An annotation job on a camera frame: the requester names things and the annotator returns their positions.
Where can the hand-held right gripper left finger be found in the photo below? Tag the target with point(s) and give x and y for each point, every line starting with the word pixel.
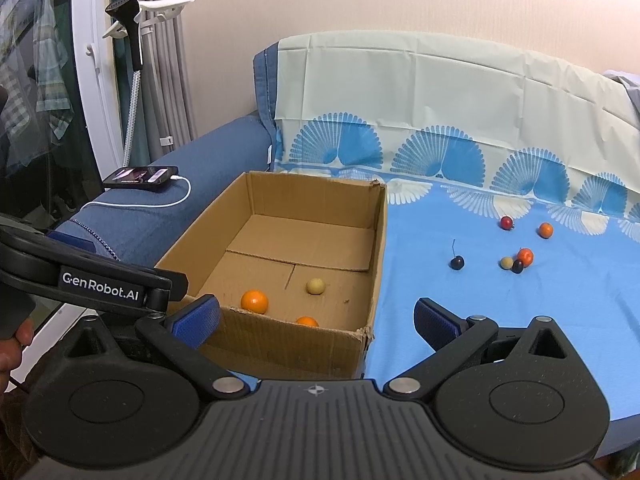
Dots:
pixel 197 317

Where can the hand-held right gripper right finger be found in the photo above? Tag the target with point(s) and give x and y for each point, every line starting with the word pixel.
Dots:
pixel 435 322

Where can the small orange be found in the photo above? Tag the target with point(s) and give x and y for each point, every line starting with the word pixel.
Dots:
pixel 307 321
pixel 545 230
pixel 254 301

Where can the dark cherry with long stem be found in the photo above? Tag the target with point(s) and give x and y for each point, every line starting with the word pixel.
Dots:
pixel 456 262

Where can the beige round longan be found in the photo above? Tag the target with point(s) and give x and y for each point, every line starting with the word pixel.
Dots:
pixel 506 262
pixel 315 286

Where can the small dark berry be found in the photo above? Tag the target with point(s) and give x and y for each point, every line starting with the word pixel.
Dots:
pixel 517 266

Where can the orange with green stem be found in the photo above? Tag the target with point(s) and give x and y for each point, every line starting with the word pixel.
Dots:
pixel 526 255

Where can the red cherry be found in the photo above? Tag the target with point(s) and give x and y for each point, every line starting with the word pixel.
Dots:
pixel 507 222

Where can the brown cardboard box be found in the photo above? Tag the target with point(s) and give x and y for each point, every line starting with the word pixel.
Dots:
pixel 300 235

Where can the person's left hand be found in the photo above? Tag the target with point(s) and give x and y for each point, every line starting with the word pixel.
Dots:
pixel 12 357

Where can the blue fan-print sheet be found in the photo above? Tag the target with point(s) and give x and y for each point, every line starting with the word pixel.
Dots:
pixel 500 320

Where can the black smartphone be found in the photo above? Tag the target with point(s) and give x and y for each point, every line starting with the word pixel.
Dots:
pixel 140 177

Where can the blue sofa armrest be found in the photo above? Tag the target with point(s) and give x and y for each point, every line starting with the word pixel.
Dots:
pixel 220 150

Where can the plaid shirt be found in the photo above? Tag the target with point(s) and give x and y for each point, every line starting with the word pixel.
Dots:
pixel 50 85

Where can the garment steamer on stand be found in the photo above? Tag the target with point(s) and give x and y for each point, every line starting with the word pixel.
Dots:
pixel 170 85

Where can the black garment steamer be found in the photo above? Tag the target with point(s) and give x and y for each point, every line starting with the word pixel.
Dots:
pixel 122 7

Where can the white plastic hanger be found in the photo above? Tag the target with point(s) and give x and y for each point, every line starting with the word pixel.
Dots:
pixel 170 6

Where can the pale grey cloth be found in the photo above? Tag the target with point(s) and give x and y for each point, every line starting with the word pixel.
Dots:
pixel 630 90

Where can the white door frame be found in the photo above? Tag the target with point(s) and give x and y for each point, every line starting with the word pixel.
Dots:
pixel 100 110

